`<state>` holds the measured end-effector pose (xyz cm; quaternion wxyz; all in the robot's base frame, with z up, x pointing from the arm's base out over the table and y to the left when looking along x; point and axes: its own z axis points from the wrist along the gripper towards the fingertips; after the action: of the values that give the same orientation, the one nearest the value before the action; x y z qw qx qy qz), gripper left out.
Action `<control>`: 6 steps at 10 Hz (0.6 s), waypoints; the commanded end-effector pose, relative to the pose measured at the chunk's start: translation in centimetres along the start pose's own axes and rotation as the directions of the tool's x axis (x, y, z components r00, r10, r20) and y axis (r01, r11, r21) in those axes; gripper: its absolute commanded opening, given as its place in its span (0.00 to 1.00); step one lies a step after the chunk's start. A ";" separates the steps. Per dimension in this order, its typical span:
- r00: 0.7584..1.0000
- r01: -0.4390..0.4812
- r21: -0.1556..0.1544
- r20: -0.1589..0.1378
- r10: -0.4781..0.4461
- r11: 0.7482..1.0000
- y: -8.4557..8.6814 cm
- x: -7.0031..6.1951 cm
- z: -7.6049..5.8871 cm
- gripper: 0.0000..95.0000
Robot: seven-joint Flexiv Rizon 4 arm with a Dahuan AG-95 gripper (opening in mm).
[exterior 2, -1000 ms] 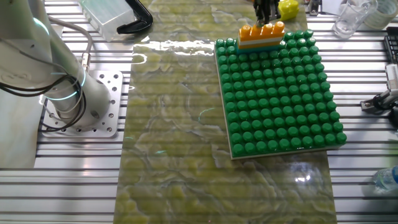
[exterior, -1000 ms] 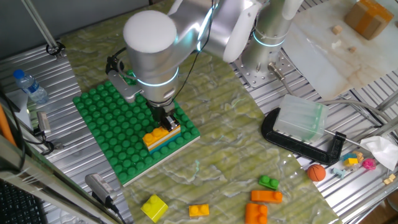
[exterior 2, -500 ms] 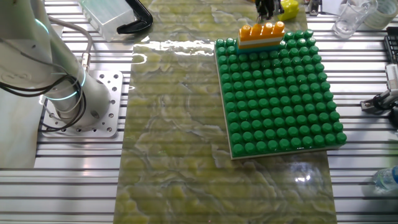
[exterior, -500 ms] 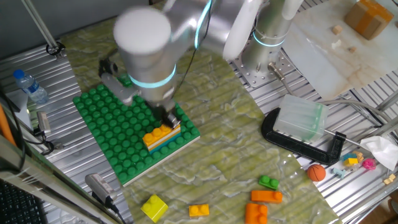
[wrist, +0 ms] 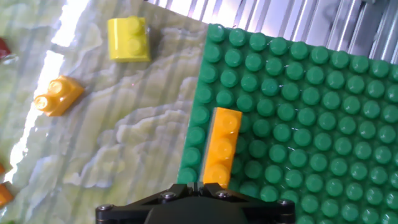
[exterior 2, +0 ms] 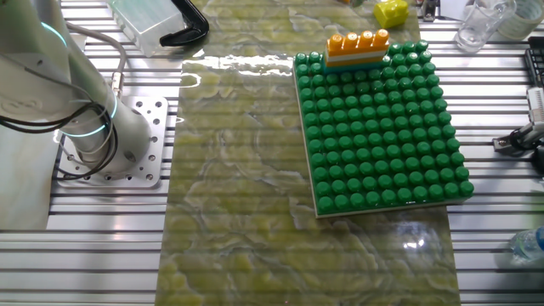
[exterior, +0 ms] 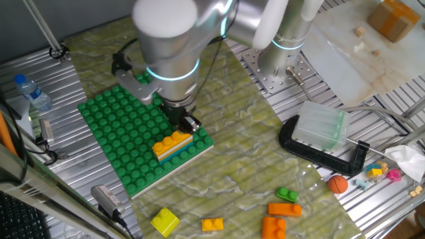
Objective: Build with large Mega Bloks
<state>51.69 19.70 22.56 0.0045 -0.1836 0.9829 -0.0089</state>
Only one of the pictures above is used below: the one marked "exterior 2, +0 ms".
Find white four-stud block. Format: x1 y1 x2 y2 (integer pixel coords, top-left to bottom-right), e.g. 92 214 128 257
326 50 390 64

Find clear water bottle blue cap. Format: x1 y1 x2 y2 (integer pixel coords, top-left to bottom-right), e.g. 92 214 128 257
509 226 544 263

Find black bracket knob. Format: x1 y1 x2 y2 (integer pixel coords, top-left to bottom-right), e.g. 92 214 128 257
530 144 544 176

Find clear tape roll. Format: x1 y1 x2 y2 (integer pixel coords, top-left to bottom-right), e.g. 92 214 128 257
496 0 544 42

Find black C-clamp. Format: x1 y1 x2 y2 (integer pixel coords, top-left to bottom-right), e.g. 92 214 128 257
159 0 210 48

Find translucent plastic box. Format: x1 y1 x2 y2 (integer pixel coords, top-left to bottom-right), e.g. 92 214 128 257
105 0 187 59

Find lime square block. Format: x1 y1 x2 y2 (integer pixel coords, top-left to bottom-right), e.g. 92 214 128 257
373 0 410 31

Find clear plastic cup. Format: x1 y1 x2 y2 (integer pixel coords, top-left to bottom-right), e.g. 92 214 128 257
452 0 518 54

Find grey base cable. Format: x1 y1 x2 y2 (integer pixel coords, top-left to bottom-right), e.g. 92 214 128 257
67 23 128 101

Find black keyboard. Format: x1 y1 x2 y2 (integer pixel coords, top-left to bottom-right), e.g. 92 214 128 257
524 37 544 88

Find black base cable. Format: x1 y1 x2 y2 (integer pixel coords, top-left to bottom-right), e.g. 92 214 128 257
0 99 120 182

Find green studded baseplate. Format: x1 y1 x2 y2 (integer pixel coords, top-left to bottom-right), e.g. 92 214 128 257
292 39 476 220

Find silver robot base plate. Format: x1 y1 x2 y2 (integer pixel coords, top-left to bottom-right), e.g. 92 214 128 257
53 95 170 190

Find green marble pattern mat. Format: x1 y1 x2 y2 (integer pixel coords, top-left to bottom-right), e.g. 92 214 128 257
155 0 462 306

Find metal camera bracket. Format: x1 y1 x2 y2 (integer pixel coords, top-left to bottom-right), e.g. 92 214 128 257
491 122 544 155

